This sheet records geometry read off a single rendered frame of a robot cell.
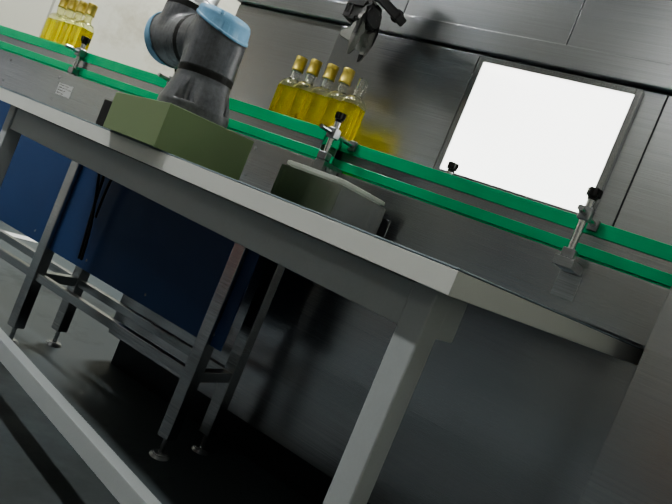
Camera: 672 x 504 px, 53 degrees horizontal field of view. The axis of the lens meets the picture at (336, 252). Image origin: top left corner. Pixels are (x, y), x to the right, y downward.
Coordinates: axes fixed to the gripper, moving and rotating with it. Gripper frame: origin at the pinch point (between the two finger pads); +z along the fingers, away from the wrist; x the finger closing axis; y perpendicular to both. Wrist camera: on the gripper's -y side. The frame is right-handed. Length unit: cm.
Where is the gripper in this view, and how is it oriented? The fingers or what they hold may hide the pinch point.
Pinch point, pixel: (356, 54)
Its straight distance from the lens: 193.2
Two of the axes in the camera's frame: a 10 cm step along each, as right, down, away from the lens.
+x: -4.8, -1.7, -8.6
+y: -7.9, -3.4, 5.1
